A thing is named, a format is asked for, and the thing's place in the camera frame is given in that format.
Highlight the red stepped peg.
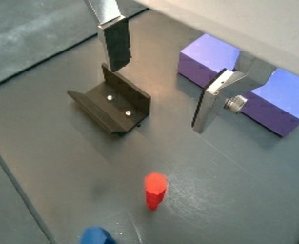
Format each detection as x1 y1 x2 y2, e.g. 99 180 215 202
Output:
145 172 168 211

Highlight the black angled bracket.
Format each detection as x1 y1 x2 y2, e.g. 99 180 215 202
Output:
68 63 151 135

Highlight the purple board block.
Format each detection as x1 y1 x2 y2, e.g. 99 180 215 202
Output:
177 34 299 136

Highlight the blue object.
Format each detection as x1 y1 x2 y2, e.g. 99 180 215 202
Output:
80 227 117 244

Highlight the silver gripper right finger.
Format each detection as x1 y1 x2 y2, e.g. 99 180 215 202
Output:
192 51 277 133

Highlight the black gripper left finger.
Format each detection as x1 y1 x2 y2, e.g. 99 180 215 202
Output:
84 0 131 71

